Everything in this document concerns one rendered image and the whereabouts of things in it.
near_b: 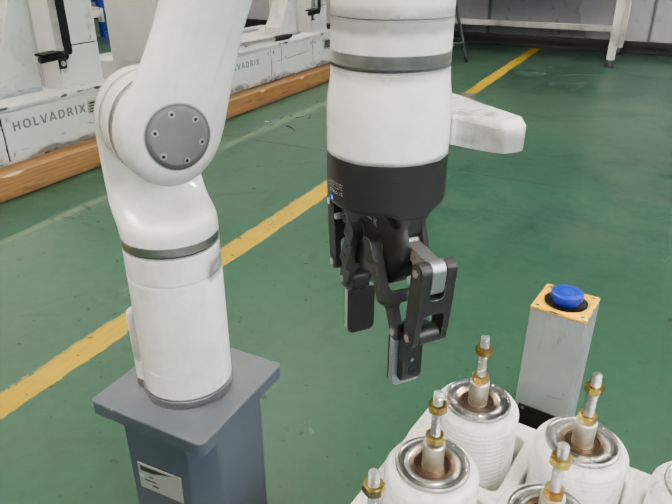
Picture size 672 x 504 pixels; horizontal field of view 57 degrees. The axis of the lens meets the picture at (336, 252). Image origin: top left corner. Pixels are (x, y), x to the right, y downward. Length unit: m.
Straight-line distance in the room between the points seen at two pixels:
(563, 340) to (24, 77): 2.11
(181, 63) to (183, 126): 0.05
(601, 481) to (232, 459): 0.38
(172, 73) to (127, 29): 2.45
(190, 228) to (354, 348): 0.74
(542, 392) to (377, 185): 0.58
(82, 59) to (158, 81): 2.04
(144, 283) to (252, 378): 0.17
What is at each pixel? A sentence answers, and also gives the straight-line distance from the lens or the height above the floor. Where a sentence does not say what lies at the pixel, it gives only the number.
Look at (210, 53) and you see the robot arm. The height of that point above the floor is 0.65.
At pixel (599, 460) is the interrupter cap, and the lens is 0.72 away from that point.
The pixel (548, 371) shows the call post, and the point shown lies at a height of 0.23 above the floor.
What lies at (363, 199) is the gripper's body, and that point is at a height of 0.59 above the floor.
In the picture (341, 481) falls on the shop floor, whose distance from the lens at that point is 0.99.
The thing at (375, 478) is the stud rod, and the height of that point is 0.34.
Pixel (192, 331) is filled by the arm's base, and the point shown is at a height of 0.39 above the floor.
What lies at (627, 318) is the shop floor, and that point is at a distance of 1.49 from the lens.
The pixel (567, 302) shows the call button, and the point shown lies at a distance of 0.83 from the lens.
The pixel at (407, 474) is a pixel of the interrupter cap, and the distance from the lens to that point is 0.66.
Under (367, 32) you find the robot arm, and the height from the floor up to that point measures 0.68.
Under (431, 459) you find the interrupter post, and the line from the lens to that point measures 0.65.
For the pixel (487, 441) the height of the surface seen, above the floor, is 0.23.
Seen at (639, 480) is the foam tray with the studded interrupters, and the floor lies 0.18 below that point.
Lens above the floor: 0.72
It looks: 26 degrees down
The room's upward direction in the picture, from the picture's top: straight up
